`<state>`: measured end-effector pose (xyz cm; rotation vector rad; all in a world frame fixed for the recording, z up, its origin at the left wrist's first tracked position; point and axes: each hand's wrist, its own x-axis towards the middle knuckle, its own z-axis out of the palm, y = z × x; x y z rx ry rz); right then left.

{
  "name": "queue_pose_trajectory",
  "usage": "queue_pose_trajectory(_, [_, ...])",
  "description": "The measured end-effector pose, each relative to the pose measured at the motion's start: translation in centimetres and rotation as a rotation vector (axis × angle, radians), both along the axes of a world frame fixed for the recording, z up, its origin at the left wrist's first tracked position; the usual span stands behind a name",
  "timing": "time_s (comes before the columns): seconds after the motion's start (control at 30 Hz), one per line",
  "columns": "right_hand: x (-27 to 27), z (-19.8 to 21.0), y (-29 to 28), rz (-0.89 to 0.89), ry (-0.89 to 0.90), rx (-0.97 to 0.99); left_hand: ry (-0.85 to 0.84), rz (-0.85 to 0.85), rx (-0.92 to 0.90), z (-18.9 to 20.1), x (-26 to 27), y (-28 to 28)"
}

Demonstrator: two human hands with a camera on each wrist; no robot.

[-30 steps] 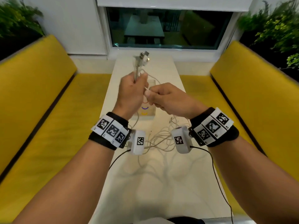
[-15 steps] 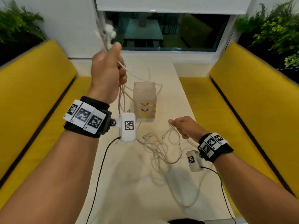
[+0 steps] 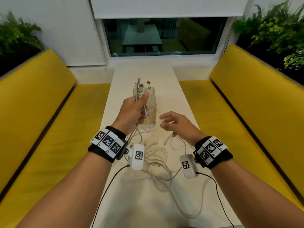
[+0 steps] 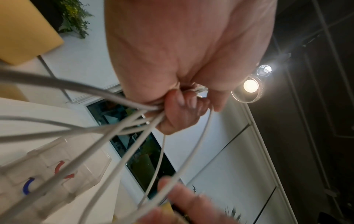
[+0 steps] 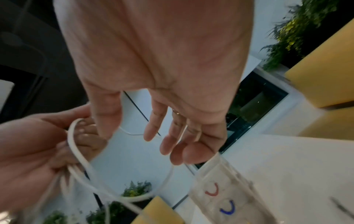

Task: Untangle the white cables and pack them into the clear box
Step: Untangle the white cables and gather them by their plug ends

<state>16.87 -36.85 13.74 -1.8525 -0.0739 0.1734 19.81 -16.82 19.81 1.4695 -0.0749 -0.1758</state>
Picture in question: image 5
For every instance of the person's left hand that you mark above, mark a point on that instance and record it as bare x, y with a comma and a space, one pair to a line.
30, 148

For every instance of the person's right hand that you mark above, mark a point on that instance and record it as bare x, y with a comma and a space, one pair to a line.
166, 48

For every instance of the clear plastic drawer organizer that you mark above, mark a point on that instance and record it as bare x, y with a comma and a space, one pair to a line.
235, 192

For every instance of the white ceiling vent panel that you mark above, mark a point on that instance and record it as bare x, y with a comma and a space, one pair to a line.
5, 93

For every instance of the dark glass window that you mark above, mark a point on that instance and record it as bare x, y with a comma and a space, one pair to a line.
257, 102

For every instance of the green leafy plant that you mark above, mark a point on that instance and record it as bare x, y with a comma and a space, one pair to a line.
135, 189
298, 28

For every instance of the yellow bench backrest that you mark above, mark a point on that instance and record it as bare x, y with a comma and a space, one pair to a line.
159, 212

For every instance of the right yellow bench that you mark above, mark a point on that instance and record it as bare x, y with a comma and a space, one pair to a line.
323, 70

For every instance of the yellow bench seat cushion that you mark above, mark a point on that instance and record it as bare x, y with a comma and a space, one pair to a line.
332, 124

